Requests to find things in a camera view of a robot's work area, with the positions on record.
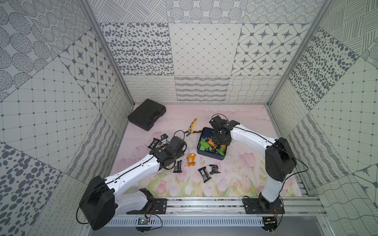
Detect orange snack packet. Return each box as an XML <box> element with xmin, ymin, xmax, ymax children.
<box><xmin>187</xmin><ymin>153</ymin><xmax>196</xmax><ymax>167</ymax></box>

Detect small black cookie packet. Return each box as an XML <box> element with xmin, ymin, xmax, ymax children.
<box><xmin>209</xmin><ymin>164</ymin><xmax>220</xmax><ymax>175</ymax></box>

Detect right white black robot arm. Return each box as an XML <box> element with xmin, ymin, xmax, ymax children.
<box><xmin>209</xmin><ymin>114</ymin><xmax>304</xmax><ymax>204</ymax></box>

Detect dark blue storage box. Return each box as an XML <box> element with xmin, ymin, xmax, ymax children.
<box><xmin>197</xmin><ymin>127</ymin><xmax>227</xmax><ymax>160</ymax></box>

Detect right black controller box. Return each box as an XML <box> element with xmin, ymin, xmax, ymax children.
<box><xmin>262</xmin><ymin>217</ymin><xmax>278</xmax><ymax>233</ymax></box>

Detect green snack packet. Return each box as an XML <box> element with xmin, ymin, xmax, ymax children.
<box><xmin>198</xmin><ymin>139</ymin><xmax>211</xmax><ymax>151</ymax></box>

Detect yellow black pliers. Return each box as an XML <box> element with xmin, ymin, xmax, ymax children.
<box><xmin>184</xmin><ymin>118</ymin><xmax>202</xmax><ymax>137</ymax></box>

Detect black plastic tool case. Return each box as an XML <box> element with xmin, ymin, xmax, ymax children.
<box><xmin>128</xmin><ymin>99</ymin><xmax>166</xmax><ymax>131</ymax></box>

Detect green circuit board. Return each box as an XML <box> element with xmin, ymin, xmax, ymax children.
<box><xmin>138</xmin><ymin>217</ymin><xmax>150</xmax><ymax>225</ymax></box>

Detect white vent grille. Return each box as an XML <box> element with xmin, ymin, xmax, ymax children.
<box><xmin>106</xmin><ymin>216</ymin><xmax>263</xmax><ymax>227</ymax></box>

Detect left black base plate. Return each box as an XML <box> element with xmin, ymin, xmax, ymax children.
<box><xmin>127</xmin><ymin>198</ymin><xmax>168</xmax><ymax>215</ymax></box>

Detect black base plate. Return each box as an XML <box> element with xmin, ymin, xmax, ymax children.
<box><xmin>127</xmin><ymin>198</ymin><xmax>168</xmax><ymax>215</ymax></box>
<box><xmin>242</xmin><ymin>196</ymin><xmax>285</xmax><ymax>214</ymax></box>

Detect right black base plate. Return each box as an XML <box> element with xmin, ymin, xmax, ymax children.
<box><xmin>242</xmin><ymin>196</ymin><xmax>285</xmax><ymax>214</ymax></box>

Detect aluminium mounting rail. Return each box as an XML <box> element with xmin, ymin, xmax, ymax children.
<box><xmin>163</xmin><ymin>197</ymin><xmax>326</xmax><ymax>217</ymax></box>

